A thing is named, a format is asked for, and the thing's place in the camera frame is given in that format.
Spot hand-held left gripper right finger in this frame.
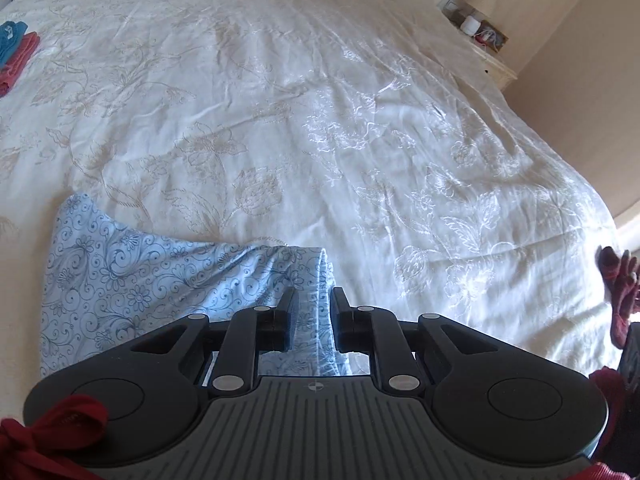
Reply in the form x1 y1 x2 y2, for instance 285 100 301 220
330 287 494 394

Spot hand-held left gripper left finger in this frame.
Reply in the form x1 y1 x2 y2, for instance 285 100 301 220
131 287 301 395

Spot light blue floral pants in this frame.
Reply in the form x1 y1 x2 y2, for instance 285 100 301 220
40 192 371 378

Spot person's right hand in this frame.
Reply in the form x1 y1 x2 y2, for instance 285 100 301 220
594 246 640 347

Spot white embroidered bedspread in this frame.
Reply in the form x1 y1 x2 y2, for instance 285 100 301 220
0 0 622 391

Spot cream nightstand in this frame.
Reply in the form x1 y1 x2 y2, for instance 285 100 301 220
450 10 519 92

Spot pink folded cloth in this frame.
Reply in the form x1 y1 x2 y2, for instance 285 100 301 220
0 31 41 97

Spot teal folded cloth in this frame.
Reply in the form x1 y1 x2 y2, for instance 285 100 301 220
0 21 29 70

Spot red wrist strap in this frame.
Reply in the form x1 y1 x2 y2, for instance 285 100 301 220
0 367 640 480

